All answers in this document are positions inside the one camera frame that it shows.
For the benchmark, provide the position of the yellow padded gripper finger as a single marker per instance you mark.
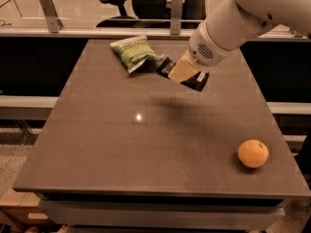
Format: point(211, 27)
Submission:
point(185, 68)

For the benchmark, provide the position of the black rxbar chocolate wrapper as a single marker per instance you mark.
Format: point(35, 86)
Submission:
point(196, 82)

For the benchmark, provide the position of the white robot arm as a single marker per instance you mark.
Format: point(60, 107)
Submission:
point(233, 23)

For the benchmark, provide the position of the green jalapeno chip bag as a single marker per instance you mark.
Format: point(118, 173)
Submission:
point(134, 52)

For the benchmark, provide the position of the black office chair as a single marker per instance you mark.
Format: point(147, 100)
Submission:
point(154, 14)

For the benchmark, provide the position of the orange fruit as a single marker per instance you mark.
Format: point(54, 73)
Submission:
point(253, 153)

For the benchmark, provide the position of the cardboard box under table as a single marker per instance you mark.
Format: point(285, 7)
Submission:
point(21, 211)

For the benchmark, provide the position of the middle metal glass bracket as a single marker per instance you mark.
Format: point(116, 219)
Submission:
point(176, 17)

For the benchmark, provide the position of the left metal glass bracket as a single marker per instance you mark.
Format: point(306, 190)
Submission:
point(53, 21)

